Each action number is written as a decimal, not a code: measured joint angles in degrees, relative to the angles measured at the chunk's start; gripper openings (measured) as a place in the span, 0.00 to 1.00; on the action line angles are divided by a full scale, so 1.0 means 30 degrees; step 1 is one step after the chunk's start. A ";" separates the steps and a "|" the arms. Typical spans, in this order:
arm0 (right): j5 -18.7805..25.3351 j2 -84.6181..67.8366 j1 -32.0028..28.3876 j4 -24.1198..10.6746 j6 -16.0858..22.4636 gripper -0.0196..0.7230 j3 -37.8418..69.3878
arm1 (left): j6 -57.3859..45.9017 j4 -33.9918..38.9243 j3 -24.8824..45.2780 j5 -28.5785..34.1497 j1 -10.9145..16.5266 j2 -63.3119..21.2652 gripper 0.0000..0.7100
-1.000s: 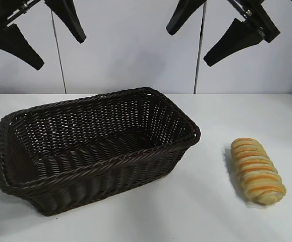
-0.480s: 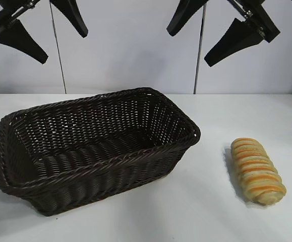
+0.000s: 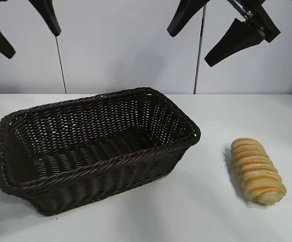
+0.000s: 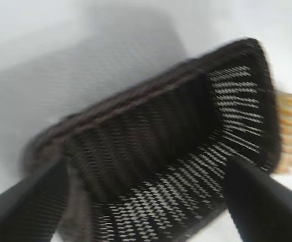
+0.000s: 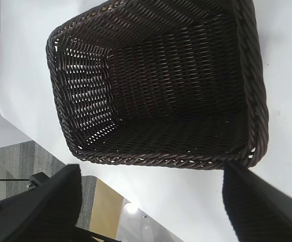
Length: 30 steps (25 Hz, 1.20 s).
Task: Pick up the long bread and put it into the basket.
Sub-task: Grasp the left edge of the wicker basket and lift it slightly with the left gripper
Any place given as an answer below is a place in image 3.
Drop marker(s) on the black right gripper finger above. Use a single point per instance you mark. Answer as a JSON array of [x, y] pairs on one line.
[[183, 16]]

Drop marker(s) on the long striped bread roll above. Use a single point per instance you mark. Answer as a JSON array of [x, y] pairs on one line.
[[258, 171]]

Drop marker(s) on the dark brown wicker basket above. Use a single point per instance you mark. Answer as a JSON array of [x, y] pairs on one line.
[[97, 161]]

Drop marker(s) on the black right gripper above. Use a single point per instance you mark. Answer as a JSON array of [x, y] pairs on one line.
[[264, 21]]

